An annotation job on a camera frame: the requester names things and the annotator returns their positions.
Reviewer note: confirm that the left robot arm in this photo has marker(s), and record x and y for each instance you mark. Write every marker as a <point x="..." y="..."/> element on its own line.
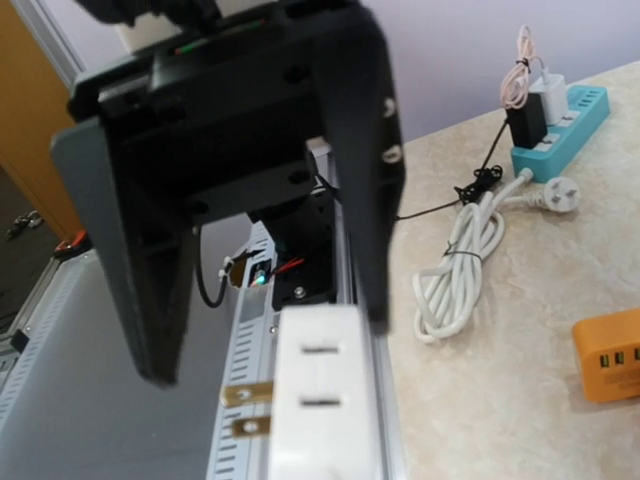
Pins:
<point x="175" y="20"/>

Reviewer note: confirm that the teal power strip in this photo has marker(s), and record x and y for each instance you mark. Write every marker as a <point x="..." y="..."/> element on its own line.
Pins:
<point x="588" y="109"/>

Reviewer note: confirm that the orange USB socket block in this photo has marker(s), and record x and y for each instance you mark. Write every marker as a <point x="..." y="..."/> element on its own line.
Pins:
<point x="607" y="352"/>

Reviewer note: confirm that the white charger with pink cable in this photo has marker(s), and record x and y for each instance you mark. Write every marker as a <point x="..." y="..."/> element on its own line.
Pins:
<point x="530" y="75"/>

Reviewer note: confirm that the white plug adapter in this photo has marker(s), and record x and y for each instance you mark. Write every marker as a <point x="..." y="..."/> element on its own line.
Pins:
<point x="323" y="422"/>

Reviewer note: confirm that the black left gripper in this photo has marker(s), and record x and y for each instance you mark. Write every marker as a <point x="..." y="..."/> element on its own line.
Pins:
<point x="208" y="125"/>

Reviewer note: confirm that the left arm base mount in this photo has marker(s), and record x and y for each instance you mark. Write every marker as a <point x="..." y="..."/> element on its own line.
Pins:
<point x="303" y="233"/>

